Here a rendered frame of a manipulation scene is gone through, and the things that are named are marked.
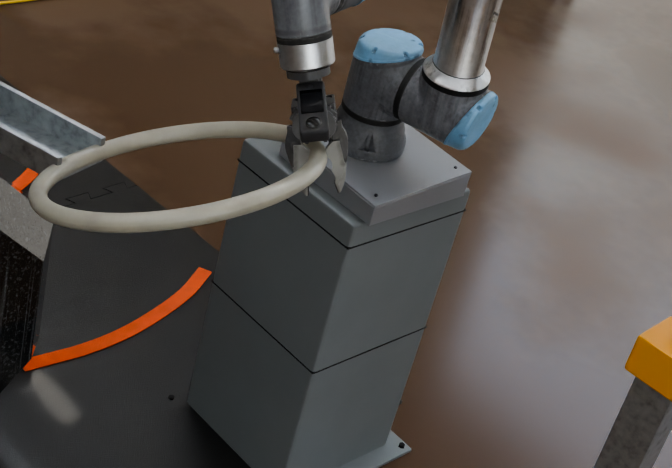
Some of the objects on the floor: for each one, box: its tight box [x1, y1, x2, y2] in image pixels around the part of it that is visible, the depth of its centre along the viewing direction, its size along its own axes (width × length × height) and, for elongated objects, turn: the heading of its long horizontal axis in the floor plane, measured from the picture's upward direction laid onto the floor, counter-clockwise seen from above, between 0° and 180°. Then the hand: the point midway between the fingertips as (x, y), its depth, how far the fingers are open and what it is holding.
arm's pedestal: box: [168, 138, 470, 468], centre depth 321 cm, size 50×50×85 cm
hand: (322, 187), depth 207 cm, fingers closed on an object, 4 cm apart
